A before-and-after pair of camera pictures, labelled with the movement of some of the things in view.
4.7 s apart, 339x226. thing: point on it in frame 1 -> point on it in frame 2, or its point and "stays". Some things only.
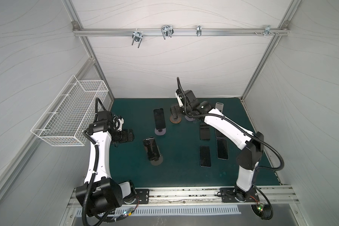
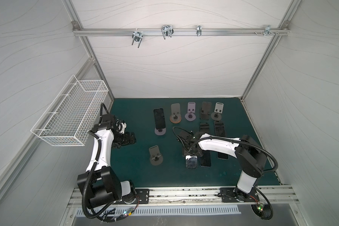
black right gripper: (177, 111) -> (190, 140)
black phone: (205, 133) stays
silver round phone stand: (220, 106) stays
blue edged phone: (205, 157) stays
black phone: (152, 149) -> (191, 162)
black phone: (159, 118) stays
